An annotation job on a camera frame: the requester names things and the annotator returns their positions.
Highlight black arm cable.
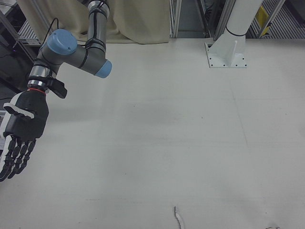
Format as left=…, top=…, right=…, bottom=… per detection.
left=43, top=18, right=60, bottom=43

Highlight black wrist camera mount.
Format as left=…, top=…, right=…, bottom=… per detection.
left=45, top=76, right=68, bottom=99

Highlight aluminium frame with yellow tag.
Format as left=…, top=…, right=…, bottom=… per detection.
left=247, top=0, right=305, bottom=39

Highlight black dexterous robot hand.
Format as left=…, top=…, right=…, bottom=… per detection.
left=0, top=90, right=50, bottom=182

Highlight white serrated cable tie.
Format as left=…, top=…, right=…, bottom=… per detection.
left=173, top=206, right=185, bottom=229

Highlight aluminium frame shelf rack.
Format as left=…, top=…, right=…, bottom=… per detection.
left=0, top=0, right=52, bottom=63

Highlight beige curtain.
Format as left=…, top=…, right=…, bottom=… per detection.
left=16, top=0, right=170, bottom=45

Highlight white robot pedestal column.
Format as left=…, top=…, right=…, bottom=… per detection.
left=204, top=0, right=262, bottom=69

